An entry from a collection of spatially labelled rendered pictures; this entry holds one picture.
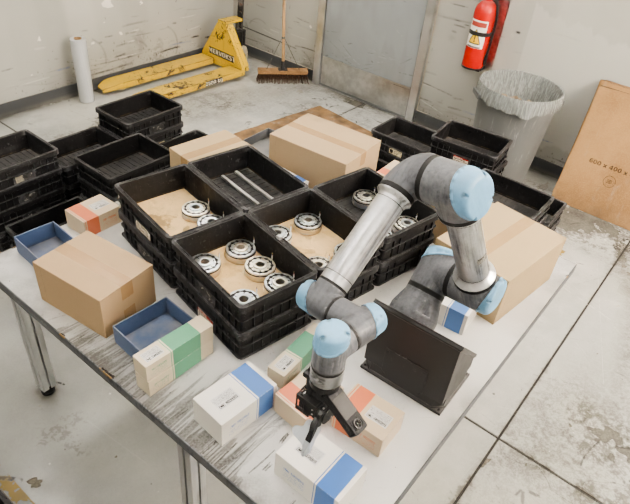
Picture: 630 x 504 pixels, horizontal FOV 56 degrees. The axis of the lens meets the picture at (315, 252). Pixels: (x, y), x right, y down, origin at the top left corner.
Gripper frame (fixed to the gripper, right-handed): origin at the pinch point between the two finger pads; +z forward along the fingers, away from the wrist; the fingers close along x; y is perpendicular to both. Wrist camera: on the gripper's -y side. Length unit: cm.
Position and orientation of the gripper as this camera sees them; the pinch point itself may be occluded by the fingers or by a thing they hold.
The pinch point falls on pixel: (324, 438)
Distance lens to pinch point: 149.8
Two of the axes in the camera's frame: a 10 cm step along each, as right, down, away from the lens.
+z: -0.9, 7.9, 6.1
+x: -6.3, 4.3, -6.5
